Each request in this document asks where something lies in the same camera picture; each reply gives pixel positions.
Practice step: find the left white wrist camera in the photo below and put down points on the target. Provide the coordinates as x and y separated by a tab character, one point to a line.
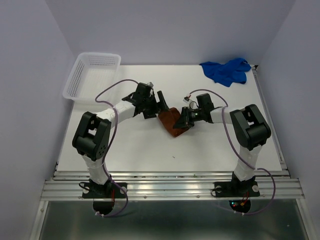
150	84

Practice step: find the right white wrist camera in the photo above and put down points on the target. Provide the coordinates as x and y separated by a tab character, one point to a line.
189	102

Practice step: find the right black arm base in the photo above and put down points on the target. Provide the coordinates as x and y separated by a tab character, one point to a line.
236	188

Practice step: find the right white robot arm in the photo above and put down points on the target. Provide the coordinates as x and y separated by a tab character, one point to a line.
246	130

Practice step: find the aluminium rail frame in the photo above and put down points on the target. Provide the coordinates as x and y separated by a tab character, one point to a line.
169	198

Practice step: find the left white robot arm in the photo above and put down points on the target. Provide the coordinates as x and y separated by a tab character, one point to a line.
92	138

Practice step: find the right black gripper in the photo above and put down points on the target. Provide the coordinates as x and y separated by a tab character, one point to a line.
184	120

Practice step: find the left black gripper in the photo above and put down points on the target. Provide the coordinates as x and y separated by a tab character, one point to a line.
156	108

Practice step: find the blue towel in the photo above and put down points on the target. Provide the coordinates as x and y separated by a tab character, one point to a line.
234	71

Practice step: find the brown towel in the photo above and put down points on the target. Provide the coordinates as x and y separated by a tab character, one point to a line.
168	120

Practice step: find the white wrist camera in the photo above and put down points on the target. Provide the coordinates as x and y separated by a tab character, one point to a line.
189	102
150	84

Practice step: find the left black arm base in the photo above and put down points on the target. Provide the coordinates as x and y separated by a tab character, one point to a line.
92	190

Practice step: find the white plastic basket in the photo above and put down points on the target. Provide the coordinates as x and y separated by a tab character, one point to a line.
91	73

